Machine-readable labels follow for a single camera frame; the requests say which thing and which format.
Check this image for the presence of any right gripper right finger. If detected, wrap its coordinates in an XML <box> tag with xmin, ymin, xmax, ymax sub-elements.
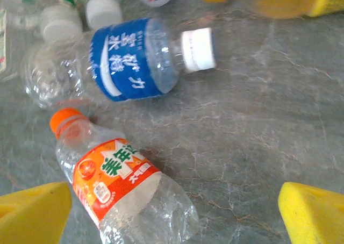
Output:
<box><xmin>278</xmin><ymin>181</ymin><xmax>344</xmax><ymax>244</ymax></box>

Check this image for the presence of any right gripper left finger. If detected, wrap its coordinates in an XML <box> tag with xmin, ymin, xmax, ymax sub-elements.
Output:
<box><xmin>0</xmin><ymin>181</ymin><xmax>73</xmax><ymax>244</ymax></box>

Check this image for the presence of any orange cap orange label bottle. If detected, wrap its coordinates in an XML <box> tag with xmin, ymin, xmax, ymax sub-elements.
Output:
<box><xmin>49</xmin><ymin>107</ymin><xmax>200</xmax><ymax>244</ymax></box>

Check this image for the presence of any wide blue label water bottle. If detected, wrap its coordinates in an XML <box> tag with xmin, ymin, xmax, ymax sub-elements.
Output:
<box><xmin>23</xmin><ymin>17</ymin><xmax>218</xmax><ymax>109</ymax></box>

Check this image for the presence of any clear bottle white green label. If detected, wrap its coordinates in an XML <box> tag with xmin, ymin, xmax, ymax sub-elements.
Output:
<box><xmin>0</xmin><ymin>0</ymin><xmax>83</xmax><ymax>43</ymax></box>

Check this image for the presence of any yellow label juice bottle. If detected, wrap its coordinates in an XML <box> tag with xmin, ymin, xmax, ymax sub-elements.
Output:
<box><xmin>200</xmin><ymin>0</ymin><xmax>344</xmax><ymax>19</ymax></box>

